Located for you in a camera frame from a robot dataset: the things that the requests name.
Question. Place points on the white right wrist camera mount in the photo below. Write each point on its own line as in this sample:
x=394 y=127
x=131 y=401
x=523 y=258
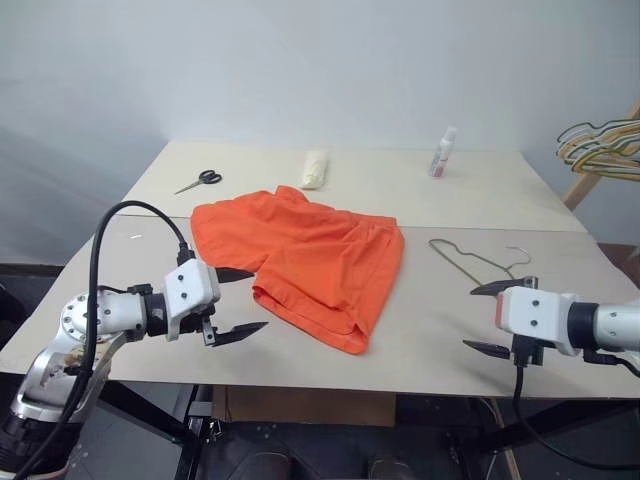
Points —
x=532 y=315

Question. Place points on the orange shorts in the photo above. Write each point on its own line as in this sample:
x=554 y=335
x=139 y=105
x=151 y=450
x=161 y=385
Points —
x=310 y=260

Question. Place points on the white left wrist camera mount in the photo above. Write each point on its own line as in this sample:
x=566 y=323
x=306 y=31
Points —
x=192 y=285

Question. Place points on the black table frame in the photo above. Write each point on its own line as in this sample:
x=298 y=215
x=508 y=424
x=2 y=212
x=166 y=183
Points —
x=150 y=420

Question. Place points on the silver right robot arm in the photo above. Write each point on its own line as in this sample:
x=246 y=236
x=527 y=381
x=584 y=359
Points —
x=612 y=322

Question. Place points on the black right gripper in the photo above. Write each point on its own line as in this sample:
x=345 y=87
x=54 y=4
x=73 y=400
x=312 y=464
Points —
x=527 y=352

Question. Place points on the dark brown rounded shape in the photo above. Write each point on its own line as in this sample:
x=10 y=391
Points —
x=392 y=470
x=265 y=467

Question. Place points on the white pink spray bottle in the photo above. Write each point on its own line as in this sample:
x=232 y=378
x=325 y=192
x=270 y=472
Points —
x=440 y=160

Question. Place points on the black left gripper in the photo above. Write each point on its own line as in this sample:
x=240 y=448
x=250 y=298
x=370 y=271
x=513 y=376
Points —
x=197 y=325

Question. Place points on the wooden clothes rack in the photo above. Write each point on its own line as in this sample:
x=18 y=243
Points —
x=582 y=190

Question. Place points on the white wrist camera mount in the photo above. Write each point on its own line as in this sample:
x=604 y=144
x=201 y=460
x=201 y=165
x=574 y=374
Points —
x=192 y=285
x=532 y=315

